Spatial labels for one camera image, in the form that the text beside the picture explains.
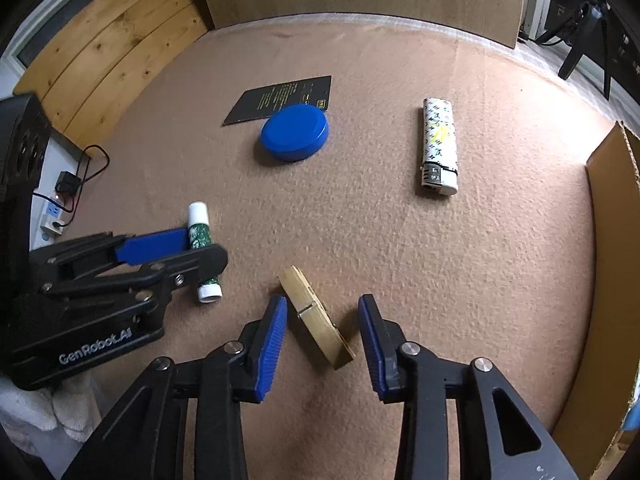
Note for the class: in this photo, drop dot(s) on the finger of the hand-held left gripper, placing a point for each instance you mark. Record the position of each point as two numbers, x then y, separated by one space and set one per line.
150 247
192 264

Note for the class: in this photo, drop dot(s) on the white patterned lighter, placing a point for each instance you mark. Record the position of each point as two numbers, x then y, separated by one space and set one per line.
439 145

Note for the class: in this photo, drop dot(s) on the green glue stick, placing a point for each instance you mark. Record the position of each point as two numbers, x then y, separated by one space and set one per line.
199 237

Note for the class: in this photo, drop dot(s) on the light wooden plank panel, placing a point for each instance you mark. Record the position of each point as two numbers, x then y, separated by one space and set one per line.
110 45

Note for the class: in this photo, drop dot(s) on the black card with gold print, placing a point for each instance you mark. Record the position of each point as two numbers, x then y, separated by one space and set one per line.
280 100

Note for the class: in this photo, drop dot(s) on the wooden clothespin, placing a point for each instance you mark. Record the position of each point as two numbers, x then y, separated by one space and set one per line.
315 317

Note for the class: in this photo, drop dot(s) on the blue round lid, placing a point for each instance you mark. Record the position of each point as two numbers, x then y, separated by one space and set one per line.
295 132

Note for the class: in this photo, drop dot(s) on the person's left hand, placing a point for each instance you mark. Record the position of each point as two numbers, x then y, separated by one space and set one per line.
55 410

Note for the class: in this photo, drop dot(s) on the cardboard box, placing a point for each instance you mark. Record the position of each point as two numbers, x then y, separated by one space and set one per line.
617 285

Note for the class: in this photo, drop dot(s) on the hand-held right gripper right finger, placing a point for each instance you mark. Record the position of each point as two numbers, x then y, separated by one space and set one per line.
372 350

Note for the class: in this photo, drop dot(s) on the black tripod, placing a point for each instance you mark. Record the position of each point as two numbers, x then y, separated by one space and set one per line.
585 35

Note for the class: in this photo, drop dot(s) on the white power strip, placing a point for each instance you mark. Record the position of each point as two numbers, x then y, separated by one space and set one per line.
52 221

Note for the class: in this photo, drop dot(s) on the black power adapter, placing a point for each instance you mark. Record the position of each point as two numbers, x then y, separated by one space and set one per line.
67 182

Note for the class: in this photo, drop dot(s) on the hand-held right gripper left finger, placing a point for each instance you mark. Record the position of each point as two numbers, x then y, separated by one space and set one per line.
270 350

